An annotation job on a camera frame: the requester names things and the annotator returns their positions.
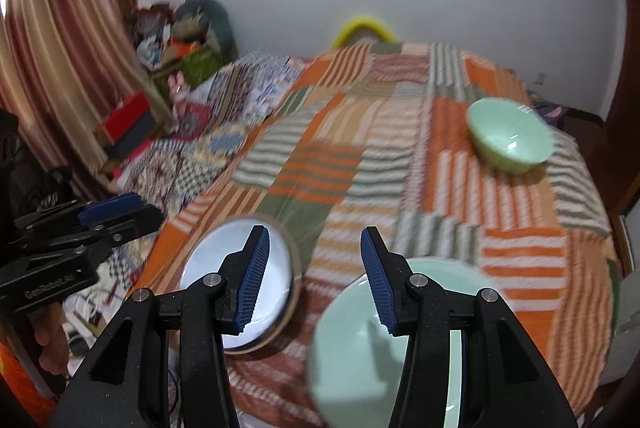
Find pink bunny toy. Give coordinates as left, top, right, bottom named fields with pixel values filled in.
left=168, top=73, right=190, bottom=119

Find red box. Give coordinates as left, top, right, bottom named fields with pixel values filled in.
left=97, top=92, right=157, bottom=144

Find dark green cushion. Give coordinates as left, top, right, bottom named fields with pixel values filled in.
left=175, top=0, right=236, bottom=59

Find white plate brown rim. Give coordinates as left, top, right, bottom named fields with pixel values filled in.
left=177, top=217, right=303, bottom=355

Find green bowl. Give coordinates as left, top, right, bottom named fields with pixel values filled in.
left=466, top=97, right=556, bottom=171

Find mint green plate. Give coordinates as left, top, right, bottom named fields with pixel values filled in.
left=306, top=257, right=483, bottom=428

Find scattered papers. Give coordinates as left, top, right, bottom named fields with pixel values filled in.
left=65, top=253, right=151, bottom=354

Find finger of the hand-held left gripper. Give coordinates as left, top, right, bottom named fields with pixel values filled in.
left=14, top=192, right=142, bottom=241
left=0, top=204, right=165, bottom=271

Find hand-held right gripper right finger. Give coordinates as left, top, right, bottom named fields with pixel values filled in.
left=360, top=226, right=578, bottom=428

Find dark box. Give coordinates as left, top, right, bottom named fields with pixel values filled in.
left=102, top=113, right=158, bottom=159

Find person's left hand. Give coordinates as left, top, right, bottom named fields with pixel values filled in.
left=34, top=307, right=70, bottom=376

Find yellow curved cushion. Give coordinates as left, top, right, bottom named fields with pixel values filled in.
left=332, top=13, right=398, bottom=50

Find pile of assorted clutter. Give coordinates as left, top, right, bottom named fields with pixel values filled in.
left=132, top=1, right=211, bottom=69

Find striped curtain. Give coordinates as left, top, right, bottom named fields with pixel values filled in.
left=0, top=0, right=176, bottom=209

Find green cardboard box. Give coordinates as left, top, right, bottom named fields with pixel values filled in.
left=152, top=49, right=221, bottom=96

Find patchwork patterned quilt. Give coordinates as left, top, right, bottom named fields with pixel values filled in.
left=110, top=50, right=311, bottom=214

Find orange striped blanket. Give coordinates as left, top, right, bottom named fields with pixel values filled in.
left=132, top=41, right=618, bottom=428

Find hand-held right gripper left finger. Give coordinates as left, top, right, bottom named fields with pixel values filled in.
left=50, top=224, right=273, bottom=428

